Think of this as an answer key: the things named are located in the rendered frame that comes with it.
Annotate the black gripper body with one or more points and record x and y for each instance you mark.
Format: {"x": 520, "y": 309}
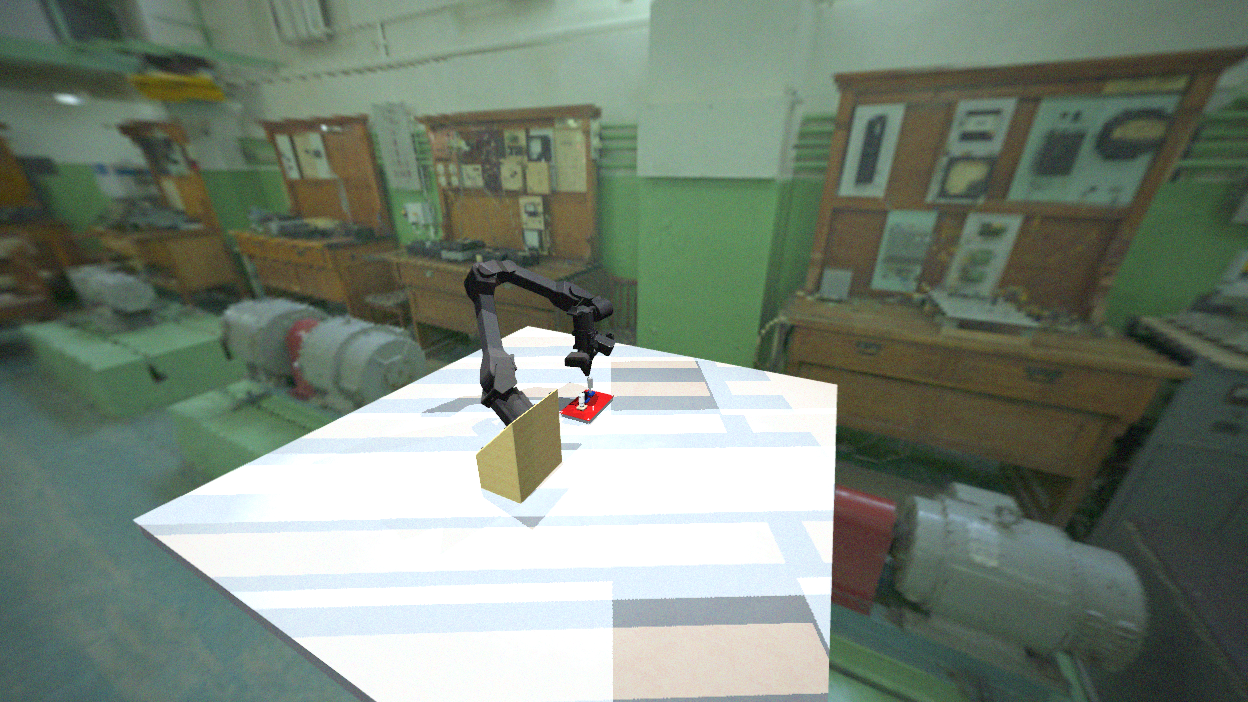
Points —
{"x": 581, "y": 358}

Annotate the red circuit board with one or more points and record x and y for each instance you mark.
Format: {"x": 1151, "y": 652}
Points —
{"x": 587, "y": 404}

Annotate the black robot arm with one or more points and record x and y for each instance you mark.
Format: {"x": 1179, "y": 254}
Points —
{"x": 497, "y": 371}

